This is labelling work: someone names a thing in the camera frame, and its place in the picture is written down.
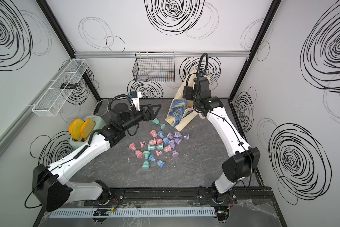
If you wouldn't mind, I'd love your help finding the white slotted cable duct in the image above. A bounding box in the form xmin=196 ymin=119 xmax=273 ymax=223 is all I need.
xmin=50 ymin=207 xmax=216 ymax=218

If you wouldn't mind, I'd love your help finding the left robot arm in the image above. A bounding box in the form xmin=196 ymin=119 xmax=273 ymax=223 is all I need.
xmin=32 ymin=103 xmax=161 ymax=212

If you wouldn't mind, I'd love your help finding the yellow toast slice left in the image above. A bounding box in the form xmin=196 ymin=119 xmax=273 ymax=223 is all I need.
xmin=69 ymin=118 xmax=85 ymax=141

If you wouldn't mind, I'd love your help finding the mint green toaster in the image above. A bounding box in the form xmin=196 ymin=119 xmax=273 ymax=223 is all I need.
xmin=69 ymin=115 xmax=106 ymax=150

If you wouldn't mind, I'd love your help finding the blue hourglass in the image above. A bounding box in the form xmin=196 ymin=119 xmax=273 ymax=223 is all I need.
xmin=157 ymin=160 xmax=166 ymax=168

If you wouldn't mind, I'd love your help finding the purple hourglass right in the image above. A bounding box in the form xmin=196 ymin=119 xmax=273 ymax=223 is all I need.
xmin=183 ymin=134 xmax=190 ymax=141

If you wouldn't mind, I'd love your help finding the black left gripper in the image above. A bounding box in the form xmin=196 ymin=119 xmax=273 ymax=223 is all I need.
xmin=121 ymin=104 xmax=161 ymax=133

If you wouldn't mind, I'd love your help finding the purple hourglass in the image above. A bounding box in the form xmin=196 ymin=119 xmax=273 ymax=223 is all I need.
xmin=172 ymin=150 xmax=179 ymax=157
xmin=183 ymin=134 xmax=190 ymax=141

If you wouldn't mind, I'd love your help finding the black wire basket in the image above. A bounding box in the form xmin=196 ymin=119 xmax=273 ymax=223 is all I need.
xmin=132 ymin=52 xmax=175 ymax=82

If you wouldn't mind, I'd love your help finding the white power cable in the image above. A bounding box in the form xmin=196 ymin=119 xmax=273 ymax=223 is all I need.
xmin=92 ymin=98 xmax=109 ymax=117

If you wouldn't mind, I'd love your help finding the pink hourglass left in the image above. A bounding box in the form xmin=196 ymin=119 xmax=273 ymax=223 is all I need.
xmin=128 ymin=143 xmax=143 ymax=159

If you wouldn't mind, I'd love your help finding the yellow toast slice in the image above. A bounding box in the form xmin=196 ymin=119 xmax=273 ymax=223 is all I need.
xmin=69 ymin=118 xmax=85 ymax=141
xmin=80 ymin=118 xmax=96 ymax=141

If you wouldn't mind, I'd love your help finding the teal hourglass near bag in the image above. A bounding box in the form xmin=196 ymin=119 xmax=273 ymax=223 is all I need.
xmin=152 ymin=118 xmax=166 ymax=130

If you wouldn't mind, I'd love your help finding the teal hourglass front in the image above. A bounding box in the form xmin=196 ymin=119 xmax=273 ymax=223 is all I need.
xmin=142 ymin=151 xmax=150 ymax=169

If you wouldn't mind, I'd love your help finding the pink hourglass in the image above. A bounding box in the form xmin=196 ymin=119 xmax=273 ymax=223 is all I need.
xmin=128 ymin=143 xmax=143 ymax=159
xmin=150 ymin=130 xmax=157 ymax=138

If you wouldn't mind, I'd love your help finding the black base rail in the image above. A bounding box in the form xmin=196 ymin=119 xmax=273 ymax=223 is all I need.
xmin=84 ymin=185 xmax=276 ymax=206

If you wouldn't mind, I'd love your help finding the yellow toast slice right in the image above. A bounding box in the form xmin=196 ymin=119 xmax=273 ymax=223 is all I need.
xmin=80 ymin=118 xmax=96 ymax=141

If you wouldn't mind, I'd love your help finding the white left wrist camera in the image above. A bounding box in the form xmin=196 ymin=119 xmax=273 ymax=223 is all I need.
xmin=129 ymin=91 xmax=142 ymax=111

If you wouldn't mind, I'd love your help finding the canvas bag with starry print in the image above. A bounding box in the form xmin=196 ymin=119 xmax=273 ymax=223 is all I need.
xmin=165 ymin=69 xmax=198 ymax=131

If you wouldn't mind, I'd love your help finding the white wire shelf basket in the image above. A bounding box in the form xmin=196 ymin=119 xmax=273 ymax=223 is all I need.
xmin=32 ymin=59 xmax=88 ymax=117

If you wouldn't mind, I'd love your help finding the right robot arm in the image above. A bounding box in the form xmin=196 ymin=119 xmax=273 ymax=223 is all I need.
xmin=182 ymin=73 xmax=260 ymax=203

